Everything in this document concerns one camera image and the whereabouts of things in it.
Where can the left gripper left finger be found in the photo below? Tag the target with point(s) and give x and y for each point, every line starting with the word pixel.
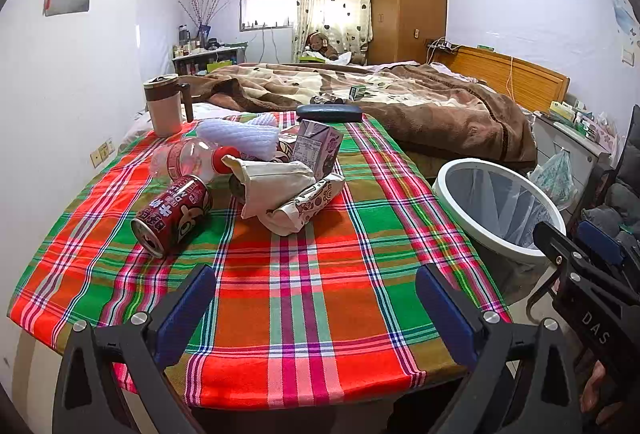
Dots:
pixel 88 398

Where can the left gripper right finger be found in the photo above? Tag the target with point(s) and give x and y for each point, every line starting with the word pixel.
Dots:
pixel 518 377

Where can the red soda can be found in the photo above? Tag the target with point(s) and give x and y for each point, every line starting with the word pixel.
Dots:
pixel 171 216

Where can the clear plastic bottle red cap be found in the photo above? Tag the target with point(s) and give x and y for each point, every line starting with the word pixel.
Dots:
pixel 191 156

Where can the beige paper bag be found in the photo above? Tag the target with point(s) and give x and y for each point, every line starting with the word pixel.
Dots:
pixel 268 184

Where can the purple milk carton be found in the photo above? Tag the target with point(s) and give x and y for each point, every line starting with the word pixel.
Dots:
pixel 317 146

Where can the white trash bin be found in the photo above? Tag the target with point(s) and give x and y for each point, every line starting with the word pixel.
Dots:
pixel 498 210

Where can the right hand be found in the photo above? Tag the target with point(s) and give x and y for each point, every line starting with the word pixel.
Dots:
pixel 590 397

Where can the grey cushioned chair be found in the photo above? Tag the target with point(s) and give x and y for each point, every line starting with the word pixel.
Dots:
pixel 617 214

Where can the hanging plastic bag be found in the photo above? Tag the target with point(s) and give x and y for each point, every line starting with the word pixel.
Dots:
pixel 555 179

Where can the grey bedside cabinet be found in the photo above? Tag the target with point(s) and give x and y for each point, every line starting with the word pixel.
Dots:
pixel 552 137

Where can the plaid tablecloth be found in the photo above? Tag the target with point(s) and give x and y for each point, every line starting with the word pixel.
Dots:
pixel 326 315

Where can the wooden headboard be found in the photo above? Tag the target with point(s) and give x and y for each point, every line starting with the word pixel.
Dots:
pixel 532 86

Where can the brown blanket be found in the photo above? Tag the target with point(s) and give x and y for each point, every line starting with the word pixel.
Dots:
pixel 425 111

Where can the white foam fruit net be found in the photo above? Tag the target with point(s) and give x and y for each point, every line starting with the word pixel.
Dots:
pixel 257 138

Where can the brown pink lidded mug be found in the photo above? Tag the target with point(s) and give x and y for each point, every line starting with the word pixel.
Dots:
pixel 169 102

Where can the cluttered shelf desk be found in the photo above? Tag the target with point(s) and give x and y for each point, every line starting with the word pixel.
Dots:
pixel 200 60

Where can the dark blue glasses case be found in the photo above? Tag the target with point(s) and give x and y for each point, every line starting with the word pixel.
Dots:
pixel 329 113

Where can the small green box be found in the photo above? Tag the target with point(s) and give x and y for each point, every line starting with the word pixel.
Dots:
pixel 357 92

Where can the vase with branches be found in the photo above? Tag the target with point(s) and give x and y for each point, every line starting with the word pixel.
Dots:
pixel 202 14

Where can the teddy bear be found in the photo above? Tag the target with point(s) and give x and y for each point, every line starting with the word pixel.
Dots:
pixel 318 42

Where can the window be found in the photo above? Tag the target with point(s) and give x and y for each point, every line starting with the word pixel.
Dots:
pixel 267 14

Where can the wall power socket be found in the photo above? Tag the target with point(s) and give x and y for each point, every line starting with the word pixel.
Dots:
pixel 102 153

